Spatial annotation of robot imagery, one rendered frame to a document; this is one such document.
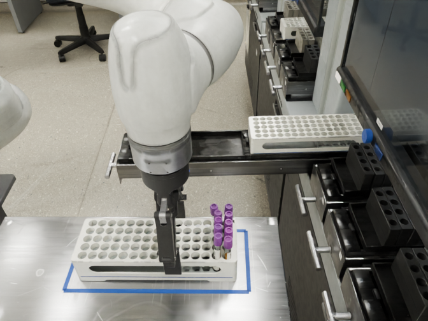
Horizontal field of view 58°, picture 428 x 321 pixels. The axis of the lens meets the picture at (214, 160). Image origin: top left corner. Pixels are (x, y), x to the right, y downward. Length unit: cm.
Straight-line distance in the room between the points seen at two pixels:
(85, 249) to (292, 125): 59
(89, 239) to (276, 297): 36
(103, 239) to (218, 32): 43
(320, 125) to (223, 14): 52
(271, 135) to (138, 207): 116
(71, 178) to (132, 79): 185
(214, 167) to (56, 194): 136
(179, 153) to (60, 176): 182
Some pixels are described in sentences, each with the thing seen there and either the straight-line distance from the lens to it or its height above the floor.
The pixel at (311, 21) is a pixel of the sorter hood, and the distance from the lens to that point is 132.
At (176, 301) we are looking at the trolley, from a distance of 73.
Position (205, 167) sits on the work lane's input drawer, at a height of 79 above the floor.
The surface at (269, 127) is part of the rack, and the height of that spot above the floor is 86.
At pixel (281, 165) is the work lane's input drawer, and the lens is 102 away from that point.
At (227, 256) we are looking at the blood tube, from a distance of 69.
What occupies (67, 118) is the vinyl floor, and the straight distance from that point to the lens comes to 280.
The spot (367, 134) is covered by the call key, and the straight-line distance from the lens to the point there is 82.
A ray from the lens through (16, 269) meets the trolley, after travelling 86.
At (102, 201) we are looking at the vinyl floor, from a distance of 210.
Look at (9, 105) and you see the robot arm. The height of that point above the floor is 92.
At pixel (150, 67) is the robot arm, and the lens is 45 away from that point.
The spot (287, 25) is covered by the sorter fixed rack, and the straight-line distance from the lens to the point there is 163.
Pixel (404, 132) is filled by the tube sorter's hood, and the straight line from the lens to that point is 74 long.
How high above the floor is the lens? 145
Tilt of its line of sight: 41 degrees down
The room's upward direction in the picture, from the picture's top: 2 degrees counter-clockwise
